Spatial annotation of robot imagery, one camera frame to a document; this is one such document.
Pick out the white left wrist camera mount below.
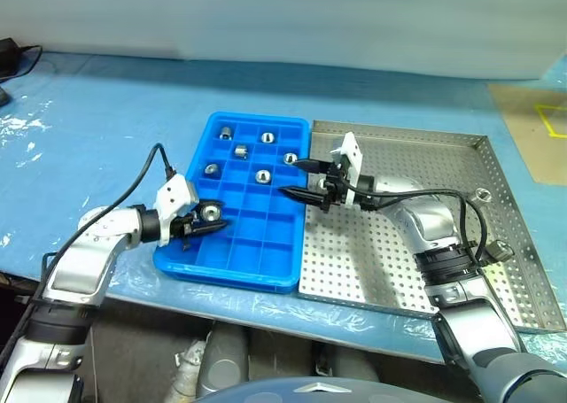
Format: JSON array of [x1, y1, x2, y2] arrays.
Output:
[[154, 175, 199, 247]]

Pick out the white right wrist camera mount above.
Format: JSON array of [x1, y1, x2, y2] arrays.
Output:
[[330, 132, 363, 209]]

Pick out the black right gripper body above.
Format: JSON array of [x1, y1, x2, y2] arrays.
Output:
[[316, 161, 352, 212]]

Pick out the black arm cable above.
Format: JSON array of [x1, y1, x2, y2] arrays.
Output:
[[0, 143, 178, 355], [353, 189, 488, 267]]

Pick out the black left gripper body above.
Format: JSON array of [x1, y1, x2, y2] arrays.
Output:
[[169, 210, 202, 252]]

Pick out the black adapter cable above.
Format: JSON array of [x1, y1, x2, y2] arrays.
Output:
[[0, 44, 43, 85]]

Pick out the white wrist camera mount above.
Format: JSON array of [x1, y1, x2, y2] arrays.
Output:
[[154, 175, 199, 247], [330, 132, 363, 209]]

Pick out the blue-grey robot torso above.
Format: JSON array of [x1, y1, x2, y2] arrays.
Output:
[[194, 376, 462, 403]]

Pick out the yellow tape outline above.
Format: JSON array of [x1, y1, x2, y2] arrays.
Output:
[[534, 104, 567, 138]]

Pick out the grey rounded robot leg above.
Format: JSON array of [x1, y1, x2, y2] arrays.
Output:
[[197, 322, 249, 399], [330, 345, 377, 384]]

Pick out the blue plastic compartment tray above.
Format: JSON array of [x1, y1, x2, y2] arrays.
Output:
[[152, 112, 310, 294]]

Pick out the tan mat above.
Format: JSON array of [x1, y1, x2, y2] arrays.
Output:
[[487, 82, 567, 187]]

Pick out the perforated steel tray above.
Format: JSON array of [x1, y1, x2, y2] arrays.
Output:
[[297, 119, 560, 335]]

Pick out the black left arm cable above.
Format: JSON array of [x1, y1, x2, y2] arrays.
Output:
[[0, 143, 178, 355]]

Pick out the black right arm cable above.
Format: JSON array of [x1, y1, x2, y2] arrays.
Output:
[[353, 189, 488, 267]]

